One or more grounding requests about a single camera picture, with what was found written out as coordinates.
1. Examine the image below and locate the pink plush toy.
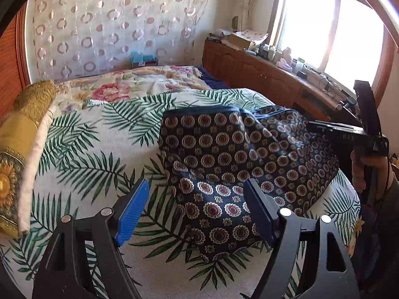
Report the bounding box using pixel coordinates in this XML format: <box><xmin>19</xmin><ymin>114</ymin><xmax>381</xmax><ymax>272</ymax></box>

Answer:
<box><xmin>279</xmin><ymin>47</ymin><xmax>295</xmax><ymax>71</ymax></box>

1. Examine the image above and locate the gold embroidered pillow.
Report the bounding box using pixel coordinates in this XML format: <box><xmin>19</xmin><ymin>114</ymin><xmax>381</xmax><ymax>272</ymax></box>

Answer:
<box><xmin>0</xmin><ymin>79</ymin><xmax>59</xmax><ymax>238</ymax></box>

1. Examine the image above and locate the white dotted paper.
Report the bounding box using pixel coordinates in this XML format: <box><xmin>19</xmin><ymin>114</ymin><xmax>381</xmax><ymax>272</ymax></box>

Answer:
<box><xmin>232</xmin><ymin>29</ymin><xmax>269</xmax><ymax>46</ymax></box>

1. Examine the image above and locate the window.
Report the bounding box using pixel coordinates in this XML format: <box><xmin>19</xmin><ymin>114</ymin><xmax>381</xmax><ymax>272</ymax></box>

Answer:
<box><xmin>271</xmin><ymin>0</ymin><xmax>396</xmax><ymax>100</ymax></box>

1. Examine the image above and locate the navy blanket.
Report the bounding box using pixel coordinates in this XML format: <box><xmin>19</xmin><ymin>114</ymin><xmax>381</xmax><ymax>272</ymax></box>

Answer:
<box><xmin>198</xmin><ymin>66</ymin><xmax>232</xmax><ymax>89</ymax></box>

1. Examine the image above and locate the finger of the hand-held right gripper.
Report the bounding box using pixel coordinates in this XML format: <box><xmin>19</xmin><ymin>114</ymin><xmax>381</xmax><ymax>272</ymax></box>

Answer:
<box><xmin>307</xmin><ymin>120</ymin><xmax>346</xmax><ymax>141</ymax></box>

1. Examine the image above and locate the person's right hand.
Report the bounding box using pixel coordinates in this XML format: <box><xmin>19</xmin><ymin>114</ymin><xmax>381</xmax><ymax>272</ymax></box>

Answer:
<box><xmin>350</xmin><ymin>149</ymin><xmax>394</xmax><ymax>201</ymax></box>

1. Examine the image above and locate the cardboard box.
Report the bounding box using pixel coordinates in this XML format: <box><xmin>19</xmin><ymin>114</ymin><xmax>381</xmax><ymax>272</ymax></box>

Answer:
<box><xmin>228</xmin><ymin>34</ymin><xmax>255</xmax><ymax>51</ymax></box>

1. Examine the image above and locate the leaf print bed sheet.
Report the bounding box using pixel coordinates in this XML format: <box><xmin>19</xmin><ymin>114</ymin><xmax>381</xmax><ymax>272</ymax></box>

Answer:
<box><xmin>0</xmin><ymin>88</ymin><xmax>365</xmax><ymax>299</ymax></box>

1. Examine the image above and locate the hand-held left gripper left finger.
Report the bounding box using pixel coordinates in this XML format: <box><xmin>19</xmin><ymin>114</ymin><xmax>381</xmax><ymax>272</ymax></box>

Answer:
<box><xmin>31</xmin><ymin>178</ymin><xmax>151</xmax><ymax>299</ymax></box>

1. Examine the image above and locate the sheer window curtain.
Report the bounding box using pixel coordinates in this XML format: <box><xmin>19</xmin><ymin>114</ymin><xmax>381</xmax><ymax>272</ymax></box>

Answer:
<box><xmin>236</xmin><ymin>0</ymin><xmax>288</xmax><ymax>35</ymax></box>

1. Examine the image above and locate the wooden cabinet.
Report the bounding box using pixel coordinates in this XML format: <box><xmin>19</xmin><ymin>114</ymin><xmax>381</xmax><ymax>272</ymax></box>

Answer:
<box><xmin>202</xmin><ymin>37</ymin><xmax>364</xmax><ymax>125</ymax></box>

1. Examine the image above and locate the white circle pattern curtain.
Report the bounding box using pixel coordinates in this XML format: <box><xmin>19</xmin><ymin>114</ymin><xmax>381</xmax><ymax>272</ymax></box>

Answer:
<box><xmin>26</xmin><ymin>0</ymin><xmax>210</xmax><ymax>83</ymax></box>

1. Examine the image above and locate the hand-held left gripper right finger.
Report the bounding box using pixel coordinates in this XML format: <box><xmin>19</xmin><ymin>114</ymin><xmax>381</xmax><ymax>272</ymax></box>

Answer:
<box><xmin>244</xmin><ymin>178</ymin><xmax>359</xmax><ymax>299</ymax></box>

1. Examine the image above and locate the floral quilt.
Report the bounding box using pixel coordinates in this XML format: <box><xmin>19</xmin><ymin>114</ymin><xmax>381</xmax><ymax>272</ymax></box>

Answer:
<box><xmin>51</xmin><ymin>65</ymin><xmax>219</xmax><ymax>114</ymax></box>

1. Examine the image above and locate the teal box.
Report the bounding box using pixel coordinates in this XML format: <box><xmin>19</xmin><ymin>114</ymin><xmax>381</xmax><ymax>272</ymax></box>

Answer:
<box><xmin>129</xmin><ymin>50</ymin><xmax>159</xmax><ymax>68</ymax></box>

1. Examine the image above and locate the navy medallion print top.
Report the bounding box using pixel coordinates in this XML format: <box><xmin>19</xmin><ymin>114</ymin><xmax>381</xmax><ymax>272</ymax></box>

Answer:
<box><xmin>157</xmin><ymin>105</ymin><xmax>341</xmax><ymax>264</ymax></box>

